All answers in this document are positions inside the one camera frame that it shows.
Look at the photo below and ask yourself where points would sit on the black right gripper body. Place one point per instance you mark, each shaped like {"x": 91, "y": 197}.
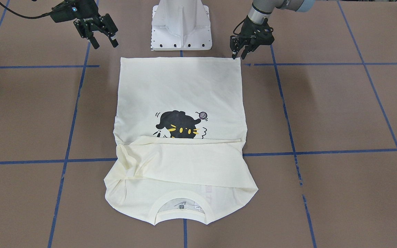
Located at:
{"x": 85, "y": 11}

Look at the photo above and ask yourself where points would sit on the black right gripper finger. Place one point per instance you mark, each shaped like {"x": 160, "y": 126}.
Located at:
{"x": 112, "y": 38}
{"x": 93, "y": 41}

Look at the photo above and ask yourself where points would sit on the white central pillar mount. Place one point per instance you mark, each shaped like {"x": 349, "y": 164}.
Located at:
{"x": 180, "y": 25}

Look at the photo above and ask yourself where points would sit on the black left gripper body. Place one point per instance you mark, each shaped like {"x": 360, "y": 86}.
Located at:
{"x": 252, "y": 28}

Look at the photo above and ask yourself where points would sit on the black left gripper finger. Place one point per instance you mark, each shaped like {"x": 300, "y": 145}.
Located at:
{"x": 245, "y": 52}
{"x": 235, "y": 50}

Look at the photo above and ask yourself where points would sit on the cream long-sleeve cat shirt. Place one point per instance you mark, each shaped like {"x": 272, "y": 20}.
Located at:
{"x": 180, "y": 128}

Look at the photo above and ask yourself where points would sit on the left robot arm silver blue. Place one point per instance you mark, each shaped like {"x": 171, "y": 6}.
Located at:
{"x": 263, "y": 9}

